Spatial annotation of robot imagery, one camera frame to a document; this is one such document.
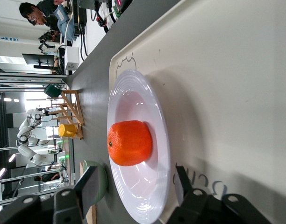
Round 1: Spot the white box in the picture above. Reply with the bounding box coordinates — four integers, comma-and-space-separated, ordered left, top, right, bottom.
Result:
64, 46, 80, 71

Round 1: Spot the wooden peg mug rack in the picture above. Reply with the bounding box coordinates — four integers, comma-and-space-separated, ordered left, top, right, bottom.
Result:
43, 90, 85, 140

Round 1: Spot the orange fruit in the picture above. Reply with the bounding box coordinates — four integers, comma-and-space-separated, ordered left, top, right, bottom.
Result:
107, 120, 153, 167

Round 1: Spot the pale green bowl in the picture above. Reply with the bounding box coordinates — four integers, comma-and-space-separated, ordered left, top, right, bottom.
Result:
83, 160, 108, 206

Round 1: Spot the black monitor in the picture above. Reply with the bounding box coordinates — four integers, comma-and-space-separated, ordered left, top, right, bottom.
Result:
21, 53, 56, 70

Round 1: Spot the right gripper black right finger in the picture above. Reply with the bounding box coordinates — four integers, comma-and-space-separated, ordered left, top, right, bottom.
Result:
167, 162, 218, 224

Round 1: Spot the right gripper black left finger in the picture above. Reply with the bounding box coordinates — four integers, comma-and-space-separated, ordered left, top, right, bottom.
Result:
53, 165, 99, 224

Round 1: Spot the yellow mug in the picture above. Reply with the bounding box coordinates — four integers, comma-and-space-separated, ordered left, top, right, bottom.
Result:
58, 124, 78, 138

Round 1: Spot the person with black hair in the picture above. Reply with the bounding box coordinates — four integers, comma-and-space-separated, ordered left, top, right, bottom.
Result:
19, 0, 64, 28

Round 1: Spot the blue cloth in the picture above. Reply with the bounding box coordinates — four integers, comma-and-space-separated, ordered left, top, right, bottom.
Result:
56, 5, 76, 42

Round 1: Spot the dark green object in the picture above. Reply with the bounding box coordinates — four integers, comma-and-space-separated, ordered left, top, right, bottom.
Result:
44, 84, 63, 99

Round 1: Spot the white round plate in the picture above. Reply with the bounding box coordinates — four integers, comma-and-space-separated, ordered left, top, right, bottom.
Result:
107, 69, 171, 224

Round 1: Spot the cream bear print tray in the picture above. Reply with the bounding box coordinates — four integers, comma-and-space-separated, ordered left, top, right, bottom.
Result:
109, 0, 286, 224

